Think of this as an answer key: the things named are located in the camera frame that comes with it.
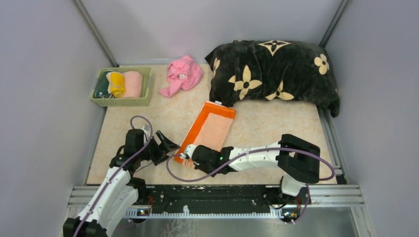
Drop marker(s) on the rolled peach towel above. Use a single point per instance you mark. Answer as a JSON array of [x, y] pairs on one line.
[[133, 84]]

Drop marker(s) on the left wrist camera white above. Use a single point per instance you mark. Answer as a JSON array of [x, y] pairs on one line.
[[147, 131]]

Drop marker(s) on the pink towel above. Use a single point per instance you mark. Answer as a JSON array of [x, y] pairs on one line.
[[183, 73]]

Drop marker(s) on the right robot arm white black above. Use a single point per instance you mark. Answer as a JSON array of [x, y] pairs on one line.
[[296, 157]]

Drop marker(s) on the green plastic basket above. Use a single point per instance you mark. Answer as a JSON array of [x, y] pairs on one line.
[[143, 100]]

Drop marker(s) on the rolled dark green towel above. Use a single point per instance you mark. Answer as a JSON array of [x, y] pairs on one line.
[[102, 90]]

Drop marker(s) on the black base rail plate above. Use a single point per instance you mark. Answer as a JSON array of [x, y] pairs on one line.
[[218, 199]]

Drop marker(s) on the grey yellow duck towel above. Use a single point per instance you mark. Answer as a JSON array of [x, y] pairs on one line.
[[116, 85]]

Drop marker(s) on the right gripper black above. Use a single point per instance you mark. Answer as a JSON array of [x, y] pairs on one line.
[[200, 167]]

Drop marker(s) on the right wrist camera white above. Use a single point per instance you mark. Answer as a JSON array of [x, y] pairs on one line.
[[186, 156]]

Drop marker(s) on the black floral pillow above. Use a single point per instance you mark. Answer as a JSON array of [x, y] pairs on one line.
[[273, 69]]

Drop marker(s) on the orange peach towel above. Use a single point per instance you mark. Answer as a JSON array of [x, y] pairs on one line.
[[210, 128]]

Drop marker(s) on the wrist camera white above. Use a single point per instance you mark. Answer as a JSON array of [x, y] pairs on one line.
[[147, 131], [186, 156]]

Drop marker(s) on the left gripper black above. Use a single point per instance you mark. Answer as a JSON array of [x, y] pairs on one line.
[[161, 154]]

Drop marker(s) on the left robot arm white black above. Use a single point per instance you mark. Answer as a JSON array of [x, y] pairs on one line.
[[120, 189]]

